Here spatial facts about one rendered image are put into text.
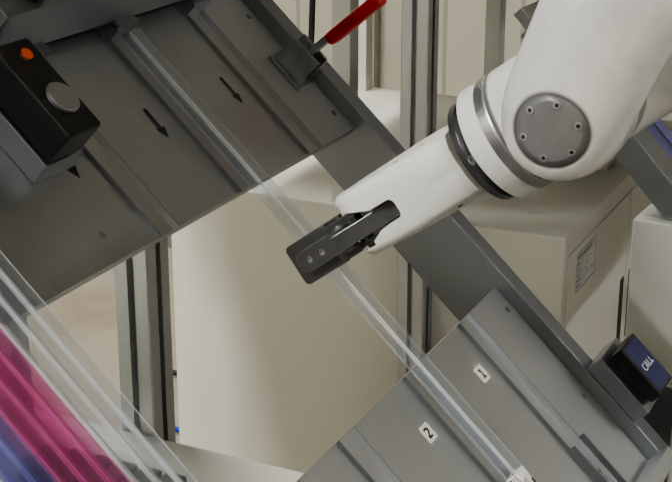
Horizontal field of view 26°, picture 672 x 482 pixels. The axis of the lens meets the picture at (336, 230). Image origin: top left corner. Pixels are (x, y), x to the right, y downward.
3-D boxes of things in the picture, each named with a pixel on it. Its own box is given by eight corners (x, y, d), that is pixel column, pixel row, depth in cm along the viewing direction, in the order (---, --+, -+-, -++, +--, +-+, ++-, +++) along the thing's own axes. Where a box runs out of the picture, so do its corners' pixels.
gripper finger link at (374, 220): (432, 173, 98) (408, 186, 103) (339, 233, 96) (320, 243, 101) (441, 187, 98) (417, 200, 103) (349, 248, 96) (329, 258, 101)
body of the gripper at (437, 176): (495, 77, 102) (377, 154, 108) (441, 110, 93) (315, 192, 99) (553, 168, 102) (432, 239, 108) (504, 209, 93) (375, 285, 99)
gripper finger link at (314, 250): (355, 204, 103) (288, 246, 107) (335, 217, 100) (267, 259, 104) (379, 242, 103) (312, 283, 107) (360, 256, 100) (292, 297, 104)
